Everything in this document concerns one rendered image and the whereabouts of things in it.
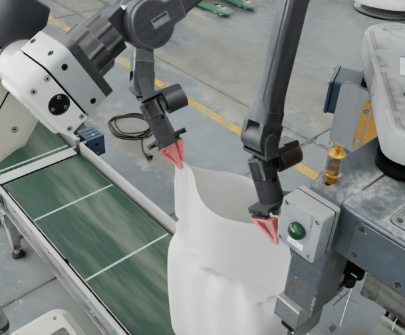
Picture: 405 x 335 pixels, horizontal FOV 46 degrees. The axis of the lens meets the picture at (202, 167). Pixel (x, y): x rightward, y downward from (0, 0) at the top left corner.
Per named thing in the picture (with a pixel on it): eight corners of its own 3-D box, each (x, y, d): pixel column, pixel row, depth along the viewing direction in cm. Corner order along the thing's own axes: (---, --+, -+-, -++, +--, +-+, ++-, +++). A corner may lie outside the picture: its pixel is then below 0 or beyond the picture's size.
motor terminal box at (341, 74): (318, 122, 120) (327, 79, 113) (327, 103, 127) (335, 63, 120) (352, 130, 117) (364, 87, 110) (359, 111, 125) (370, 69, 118)
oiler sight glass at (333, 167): (320, 171, 76) (325, 153, 74) (330, 165, 77) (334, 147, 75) (334, 179, 74) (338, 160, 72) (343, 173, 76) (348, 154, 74)
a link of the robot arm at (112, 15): (86, 22, 78) (100, 26, 74) (130, -19, 80) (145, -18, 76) (120, 64, 84) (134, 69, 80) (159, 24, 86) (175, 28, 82)
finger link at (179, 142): (195, 162, 131) (179, 131, 131) (175, 172, 127) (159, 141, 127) (183, 167, 137) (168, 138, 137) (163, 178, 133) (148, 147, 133)
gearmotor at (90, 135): (55, 138, 273) (51, 115, 265) (78, 129, 282) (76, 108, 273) (82, 163, 256) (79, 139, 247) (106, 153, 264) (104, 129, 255)
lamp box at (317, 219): (276, 237, 79) (283, 195, 74) (293, 225, 82) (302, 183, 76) (312, 264, 75) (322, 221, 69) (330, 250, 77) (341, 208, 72)
